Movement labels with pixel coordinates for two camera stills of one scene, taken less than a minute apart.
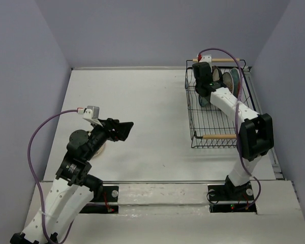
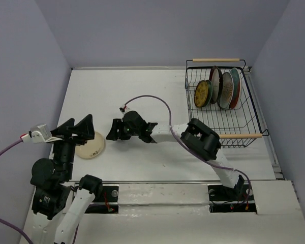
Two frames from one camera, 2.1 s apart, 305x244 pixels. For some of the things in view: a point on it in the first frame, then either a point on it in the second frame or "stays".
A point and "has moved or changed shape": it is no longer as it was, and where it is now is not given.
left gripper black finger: x=124 y=128 → x=65 y=129
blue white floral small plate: x=203 y=101 has moved or changed shape
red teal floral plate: x=236 y=81 stays
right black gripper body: x=197 y=85 → x=126 y=131
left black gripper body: x=102 y=133 → x=67 y=145
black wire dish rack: x=213 y=126 stays
